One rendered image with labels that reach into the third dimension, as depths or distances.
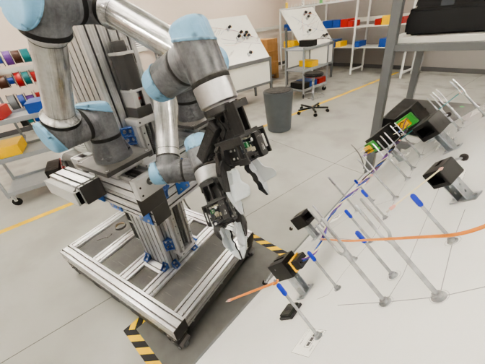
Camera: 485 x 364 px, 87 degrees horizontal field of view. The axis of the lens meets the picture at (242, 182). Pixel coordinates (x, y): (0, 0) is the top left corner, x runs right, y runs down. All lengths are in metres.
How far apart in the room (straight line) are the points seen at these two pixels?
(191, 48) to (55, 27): 0.43
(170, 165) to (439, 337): 0.72
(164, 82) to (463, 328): 0.55
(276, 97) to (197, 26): 3.52
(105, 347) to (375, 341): 1.80
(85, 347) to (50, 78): 1.63
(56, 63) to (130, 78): 0.45
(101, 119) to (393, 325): 1.04
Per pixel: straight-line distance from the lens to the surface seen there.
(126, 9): 0.81
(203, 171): 0.68
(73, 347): 2.16
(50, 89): 0.95
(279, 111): 4.06
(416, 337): 0.37
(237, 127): 0.47
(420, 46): 1.27
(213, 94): 0.47
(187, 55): 0.49
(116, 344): 2.01
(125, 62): 1.29
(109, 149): 1.14
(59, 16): 0.84
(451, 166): 0.56
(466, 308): 0.37
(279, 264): 0.58
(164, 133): 0.87
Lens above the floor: 1.59
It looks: 32 degrees down
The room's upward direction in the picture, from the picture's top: 7 degrees counter-clockwise
